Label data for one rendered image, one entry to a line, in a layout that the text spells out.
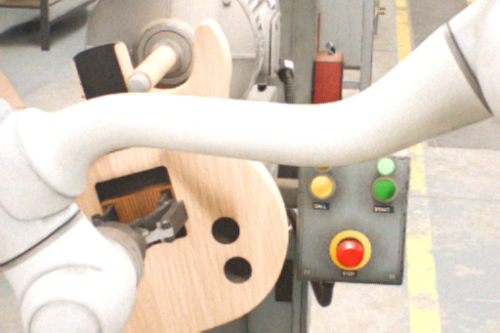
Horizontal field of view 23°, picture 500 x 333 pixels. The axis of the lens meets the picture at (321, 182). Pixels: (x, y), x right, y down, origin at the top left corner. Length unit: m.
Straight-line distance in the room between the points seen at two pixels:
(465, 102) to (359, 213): 0.65
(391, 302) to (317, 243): 2.47
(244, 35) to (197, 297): 0.38
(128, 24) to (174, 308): 0.41
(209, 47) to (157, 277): 0.32
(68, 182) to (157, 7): 0.56
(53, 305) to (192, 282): 0.44
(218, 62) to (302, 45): 3.66
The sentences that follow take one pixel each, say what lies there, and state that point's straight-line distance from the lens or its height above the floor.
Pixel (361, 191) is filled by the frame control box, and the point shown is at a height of 1.06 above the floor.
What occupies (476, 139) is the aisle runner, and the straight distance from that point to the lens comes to 6.57.
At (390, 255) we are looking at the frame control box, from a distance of 1.78.
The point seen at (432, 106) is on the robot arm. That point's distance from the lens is 1.14.
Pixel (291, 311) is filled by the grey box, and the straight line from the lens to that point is 2.04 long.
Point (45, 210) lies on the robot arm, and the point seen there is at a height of 1.19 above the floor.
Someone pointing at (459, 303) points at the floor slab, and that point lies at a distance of 4.28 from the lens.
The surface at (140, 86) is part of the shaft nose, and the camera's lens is 1.52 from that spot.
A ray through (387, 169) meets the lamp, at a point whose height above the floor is 1.10.
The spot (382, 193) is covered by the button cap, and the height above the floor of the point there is 1.06.
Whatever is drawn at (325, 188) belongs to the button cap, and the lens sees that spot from 1.75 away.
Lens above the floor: 1.56
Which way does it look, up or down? 16 degrees down
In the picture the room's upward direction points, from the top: 2 degrees clockwise
